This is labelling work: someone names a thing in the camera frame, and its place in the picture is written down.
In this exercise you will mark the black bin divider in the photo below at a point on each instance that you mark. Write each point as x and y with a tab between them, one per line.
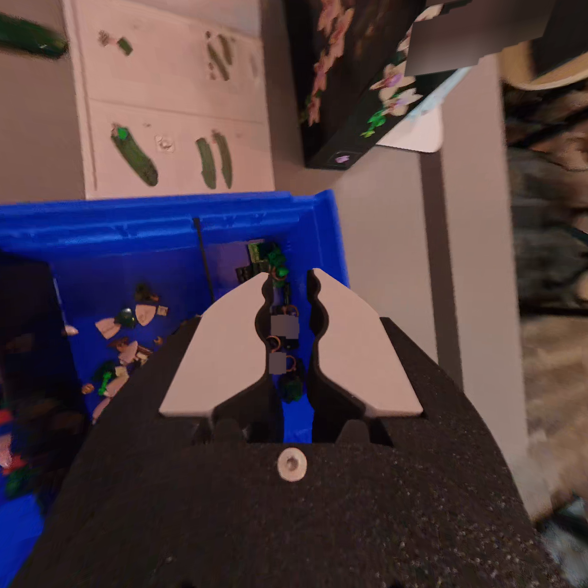
204	262

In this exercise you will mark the pile of red green bricks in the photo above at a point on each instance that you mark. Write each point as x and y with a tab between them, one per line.
9	459

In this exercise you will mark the large blue plastic bin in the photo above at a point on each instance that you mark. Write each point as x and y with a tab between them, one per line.
138	239

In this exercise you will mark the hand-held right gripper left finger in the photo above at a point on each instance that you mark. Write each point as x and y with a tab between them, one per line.
216	358

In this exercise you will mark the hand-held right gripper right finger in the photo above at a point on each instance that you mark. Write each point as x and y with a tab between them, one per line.
367	358

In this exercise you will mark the orchid building set box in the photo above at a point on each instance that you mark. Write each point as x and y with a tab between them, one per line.
335	128

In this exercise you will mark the grey desk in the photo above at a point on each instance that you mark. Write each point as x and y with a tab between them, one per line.
381	229

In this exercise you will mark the dark green curved leaf brick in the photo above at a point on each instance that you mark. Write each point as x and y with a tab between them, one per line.
27	39

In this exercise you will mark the dark grey desk mat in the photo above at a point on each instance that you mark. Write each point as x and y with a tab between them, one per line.
438	252

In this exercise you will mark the building instruction booklet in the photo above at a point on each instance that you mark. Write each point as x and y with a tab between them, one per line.
174	92

